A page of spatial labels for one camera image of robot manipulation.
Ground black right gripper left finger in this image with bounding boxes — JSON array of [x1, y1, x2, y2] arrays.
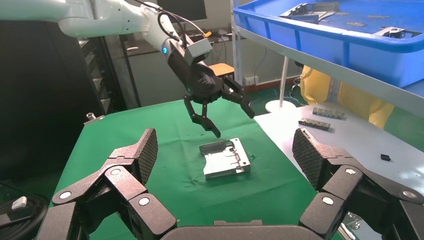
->
[[35, 127, 178, 240]]

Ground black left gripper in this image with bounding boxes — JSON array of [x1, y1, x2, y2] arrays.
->
[[167, 49, 256, 139]]

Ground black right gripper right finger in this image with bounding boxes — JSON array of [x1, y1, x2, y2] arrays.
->
[[292, 127, 424, 240]]

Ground stamped metal plate part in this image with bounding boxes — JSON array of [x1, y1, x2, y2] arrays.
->
[[198, 137, 252, 181]]

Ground wooden stool seat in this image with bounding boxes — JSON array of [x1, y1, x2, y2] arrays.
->
[[208, 62, 235, 79]]

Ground white metal shelf rack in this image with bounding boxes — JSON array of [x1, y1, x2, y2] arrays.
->
[[230, 0, 424, 240]]

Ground white round-base pole stand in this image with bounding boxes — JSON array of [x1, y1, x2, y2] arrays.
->
[[264, 56, 296, 114]]

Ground ribbed grey metal bar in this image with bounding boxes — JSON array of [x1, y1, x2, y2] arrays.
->
[[312, 106, 345, 120], [298, 117, 331, 132]]

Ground metal table clamp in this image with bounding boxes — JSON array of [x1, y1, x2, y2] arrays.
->
[[84, 112, 106, 126]]

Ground person in yellow clothing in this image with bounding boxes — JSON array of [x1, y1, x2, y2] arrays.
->
[[299, 65, 396, 130]]

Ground black computer monitor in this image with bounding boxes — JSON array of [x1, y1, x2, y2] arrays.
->
[[157, 0, 208, 21]]

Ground black device with white button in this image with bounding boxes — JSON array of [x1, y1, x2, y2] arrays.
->
[[0, 180, 51, 240]]

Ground large black cabinet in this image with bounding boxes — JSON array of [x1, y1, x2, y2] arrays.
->
[[0, 20, 115, 186]]

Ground dark metal plate in bin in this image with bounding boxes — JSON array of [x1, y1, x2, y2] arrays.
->
[[279, 1, 340, 25]]

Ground blue plastic bin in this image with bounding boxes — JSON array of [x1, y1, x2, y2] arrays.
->
[[232, 0, 424, 89]]

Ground grey metal part in bin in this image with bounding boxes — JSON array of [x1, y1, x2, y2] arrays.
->
[[374, 26, 423, 39]]

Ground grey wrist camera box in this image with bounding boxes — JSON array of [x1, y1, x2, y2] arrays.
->
[[183, 38, 214, 65]]

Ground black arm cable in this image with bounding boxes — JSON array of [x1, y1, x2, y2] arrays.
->
[[132, 0, 213, 51]]

